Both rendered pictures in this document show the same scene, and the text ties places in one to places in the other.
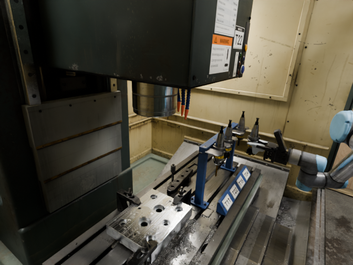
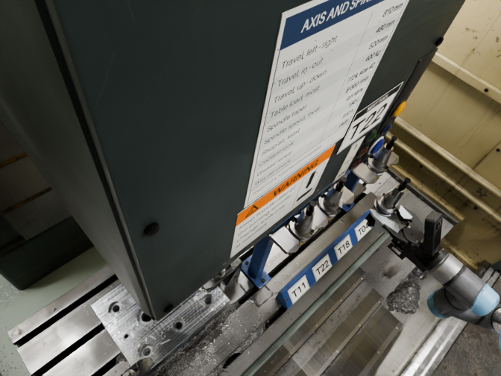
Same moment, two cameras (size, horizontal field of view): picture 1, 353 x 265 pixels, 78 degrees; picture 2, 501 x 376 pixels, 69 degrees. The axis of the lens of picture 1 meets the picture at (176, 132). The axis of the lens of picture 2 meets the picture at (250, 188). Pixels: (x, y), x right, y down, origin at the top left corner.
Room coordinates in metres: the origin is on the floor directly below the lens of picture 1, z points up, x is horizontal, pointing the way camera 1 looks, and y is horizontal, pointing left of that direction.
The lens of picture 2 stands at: (0.46, -0.11, 2.00)
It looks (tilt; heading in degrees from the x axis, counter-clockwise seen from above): 55 degrees down; 6
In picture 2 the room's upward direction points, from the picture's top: 12 degrees clockwise
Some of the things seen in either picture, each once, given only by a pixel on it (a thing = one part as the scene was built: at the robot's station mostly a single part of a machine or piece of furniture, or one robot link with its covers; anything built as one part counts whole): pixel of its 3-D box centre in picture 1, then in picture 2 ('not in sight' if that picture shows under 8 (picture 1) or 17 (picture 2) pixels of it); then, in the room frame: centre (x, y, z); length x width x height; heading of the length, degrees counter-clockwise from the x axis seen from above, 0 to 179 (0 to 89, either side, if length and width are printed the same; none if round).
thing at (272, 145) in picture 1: (276, 153); (417, 246); (1.02, -0.52, 1.16); 0.12 x 0.08 x 0.09; 58
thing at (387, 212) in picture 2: (253, 138); (386, 204); (1.09, -0.42, 1.21); 0.06 x 0.06 x 0.03
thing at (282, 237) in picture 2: (214, 152); (285, 240); (0.90, -0.18, 1.21); 0.07 x 0.05 x 0.01; 58
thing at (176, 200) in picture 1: (181, 199); (221, 275); (0.85, -0.04, 0.97); 0.13 x 0.03 x 0.15; 148
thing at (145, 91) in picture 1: (155, 95); not in sight; (0.76, 0.08, 1.49); 0.16 x 0.16 x 0.12
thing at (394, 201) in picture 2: (255, 130); (394, 195); (1.09, -0.42, 1.26); 0.04 x 0.04 x 0.07
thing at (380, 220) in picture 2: (255, 149); (380, 224); (1.05, -0.42, 1.17); 0.09 x 0.03 x 0.06; 71
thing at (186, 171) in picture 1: (179, 183); not in sight; (1.05, -0.03, 0.93); 0.26 x 0.05 x 0.06; 153
